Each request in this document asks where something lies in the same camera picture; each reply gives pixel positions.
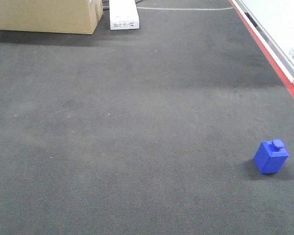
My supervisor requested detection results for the blue plastic block part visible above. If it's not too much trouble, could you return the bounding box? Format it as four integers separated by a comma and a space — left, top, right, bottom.
253, 139, 290, 174

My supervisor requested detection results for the long white carton box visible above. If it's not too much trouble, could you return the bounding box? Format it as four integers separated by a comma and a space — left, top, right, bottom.
109, 0, 140, 30

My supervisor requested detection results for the large cardboard box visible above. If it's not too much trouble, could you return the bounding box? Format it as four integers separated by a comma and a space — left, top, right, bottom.
0, 0, 103, 35

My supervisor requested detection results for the white machine panel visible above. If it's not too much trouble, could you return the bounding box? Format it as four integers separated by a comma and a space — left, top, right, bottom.
240, 0, 294, 84

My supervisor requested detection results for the red conveyor side rail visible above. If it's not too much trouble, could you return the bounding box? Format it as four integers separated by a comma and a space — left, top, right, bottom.
229, 0, 294, 98

